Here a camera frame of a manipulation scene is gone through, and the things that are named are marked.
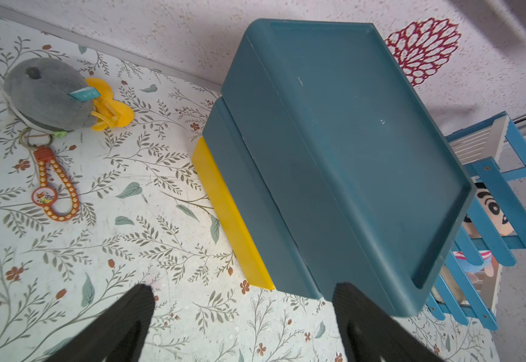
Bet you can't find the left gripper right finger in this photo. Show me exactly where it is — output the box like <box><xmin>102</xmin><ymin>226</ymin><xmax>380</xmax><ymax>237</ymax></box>
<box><xmin>332</xmin><ymin>283</ymin><xmax>442</xmax><ymax>361</ymax></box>

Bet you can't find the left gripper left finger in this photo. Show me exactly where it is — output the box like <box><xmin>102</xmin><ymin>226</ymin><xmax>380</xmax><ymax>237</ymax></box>
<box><xmin>47</xmin><ymin>284</ymin><xmax>155</xmax><ymax>361</ymax></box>

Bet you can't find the teal drawer cabinet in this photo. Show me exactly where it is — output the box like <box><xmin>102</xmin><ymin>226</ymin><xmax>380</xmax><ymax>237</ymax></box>
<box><xmin>192</xmin><ymin>19</ymin><xmax>475</xmax><ymax>317</ymax></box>

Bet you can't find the pink plush doll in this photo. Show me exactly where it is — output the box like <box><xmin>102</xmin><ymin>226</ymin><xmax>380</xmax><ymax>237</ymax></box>
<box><xmin>454</xmin><ymin>250</ymin><xmax>494</xmax><ymax>278</ymax></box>

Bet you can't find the boy plush doll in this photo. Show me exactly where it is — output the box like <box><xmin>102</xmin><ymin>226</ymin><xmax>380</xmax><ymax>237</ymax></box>
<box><xmin>463</xmin><ymin>182</ymin><xmax>514</xmax><ymax>238</ymax></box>

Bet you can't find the blue white toy crib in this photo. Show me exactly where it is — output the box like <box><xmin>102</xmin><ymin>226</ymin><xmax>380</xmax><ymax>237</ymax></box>
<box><xmin>427</xmin><ymin>113</ymin><xmax>526</xmax><ymax>330</ymax></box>

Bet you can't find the grey plush duck toy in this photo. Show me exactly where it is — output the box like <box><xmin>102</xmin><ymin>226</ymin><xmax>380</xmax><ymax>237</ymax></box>
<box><xmin>3</xmin><ymin>58</ymin><xmax>135</xmax><ymax>134</ymax></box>

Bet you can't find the red beaded keychain strap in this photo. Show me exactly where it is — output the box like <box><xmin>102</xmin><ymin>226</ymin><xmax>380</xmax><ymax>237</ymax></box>
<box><xmin>19</xmin><ymin>127</ymin><xmax>81</xmax><ymax>223</ymax></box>

